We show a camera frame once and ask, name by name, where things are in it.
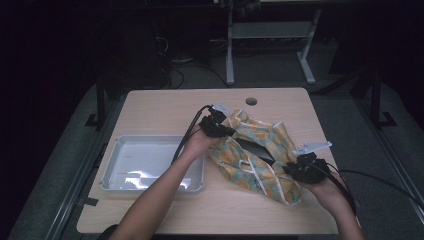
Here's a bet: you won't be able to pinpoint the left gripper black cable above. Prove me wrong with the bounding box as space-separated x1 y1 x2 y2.
170 104 214 165

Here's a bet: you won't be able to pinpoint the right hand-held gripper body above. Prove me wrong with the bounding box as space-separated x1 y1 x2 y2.
289 141 333 185

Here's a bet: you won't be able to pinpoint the orange patterned cloth bag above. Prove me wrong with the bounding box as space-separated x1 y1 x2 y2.
208 109 305 207

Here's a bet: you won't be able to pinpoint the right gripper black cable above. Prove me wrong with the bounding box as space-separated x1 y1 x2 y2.
309 159 424 216

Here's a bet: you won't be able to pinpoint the black floor cables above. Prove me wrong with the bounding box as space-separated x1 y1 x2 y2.
153 34 232 90

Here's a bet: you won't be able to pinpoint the long black case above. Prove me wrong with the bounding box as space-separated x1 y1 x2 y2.
234 138 276 166

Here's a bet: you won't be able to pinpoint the white plastic tray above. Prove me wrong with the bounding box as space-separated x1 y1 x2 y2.
99 134 206 194

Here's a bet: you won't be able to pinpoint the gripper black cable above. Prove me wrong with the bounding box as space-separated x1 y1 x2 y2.
309 159 424 216
170 104 214 165

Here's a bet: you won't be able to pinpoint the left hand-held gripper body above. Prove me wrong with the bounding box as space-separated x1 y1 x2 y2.
198 103 236 138

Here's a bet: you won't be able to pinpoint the black metal stand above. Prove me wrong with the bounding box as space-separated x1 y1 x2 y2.
369 68 398 130
84 74 108 131

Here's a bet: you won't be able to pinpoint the gray metal rail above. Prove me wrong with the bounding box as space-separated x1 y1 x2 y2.
43 99 121 240
353 98 424 221

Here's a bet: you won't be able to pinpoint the white metal table frame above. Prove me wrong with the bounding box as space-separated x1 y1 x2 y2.
225 8 323 86

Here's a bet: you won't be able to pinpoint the person's right hand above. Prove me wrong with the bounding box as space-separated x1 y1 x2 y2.
304 171 352 215

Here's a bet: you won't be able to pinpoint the person's left hand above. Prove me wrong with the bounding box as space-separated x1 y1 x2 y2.
181 124 222 162

